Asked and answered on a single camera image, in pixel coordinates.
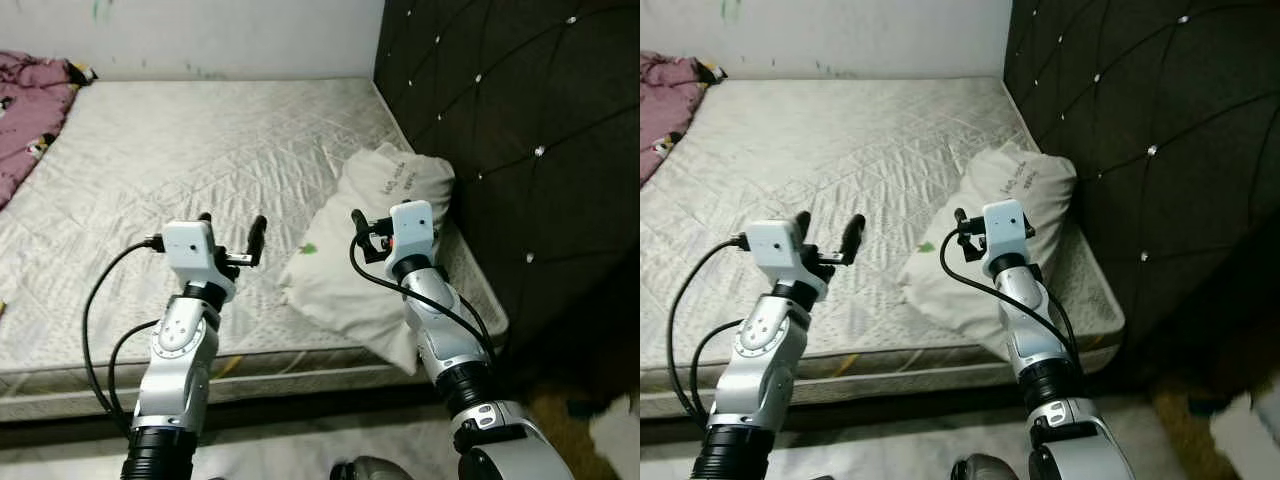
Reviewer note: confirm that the grey robot left leg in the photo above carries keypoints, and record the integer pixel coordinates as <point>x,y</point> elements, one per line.
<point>357,468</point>
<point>977,468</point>

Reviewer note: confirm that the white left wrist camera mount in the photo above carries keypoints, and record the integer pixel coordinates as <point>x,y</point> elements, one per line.
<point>190,250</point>
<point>775,250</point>

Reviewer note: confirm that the shaggy brown white rug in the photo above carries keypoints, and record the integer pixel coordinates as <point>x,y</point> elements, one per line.
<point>565,440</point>
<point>1180,430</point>

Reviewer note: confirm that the dark tufted headboard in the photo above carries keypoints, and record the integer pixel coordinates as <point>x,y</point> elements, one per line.
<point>1150,100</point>
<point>520,120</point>

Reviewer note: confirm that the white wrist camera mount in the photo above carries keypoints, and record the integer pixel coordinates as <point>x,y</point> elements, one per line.
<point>775,250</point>
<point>412,230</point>
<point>190,250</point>
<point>1005,230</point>

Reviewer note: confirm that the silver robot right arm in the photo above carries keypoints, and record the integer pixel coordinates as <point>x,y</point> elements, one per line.
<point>440,320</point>
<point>1030,320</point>

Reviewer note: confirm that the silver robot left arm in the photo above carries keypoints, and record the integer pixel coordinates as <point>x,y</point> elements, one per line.
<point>180,350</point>
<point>760,350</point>

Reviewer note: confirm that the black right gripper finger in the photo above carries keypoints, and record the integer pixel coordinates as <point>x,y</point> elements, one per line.
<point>961,221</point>
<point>359,224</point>

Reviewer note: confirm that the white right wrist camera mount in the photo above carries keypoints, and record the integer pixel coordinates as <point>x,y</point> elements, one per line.
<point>1005,230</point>
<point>412,230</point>

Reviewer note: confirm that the cream pillow with green tree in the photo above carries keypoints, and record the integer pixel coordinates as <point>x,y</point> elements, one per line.
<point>950,290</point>
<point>340,290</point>

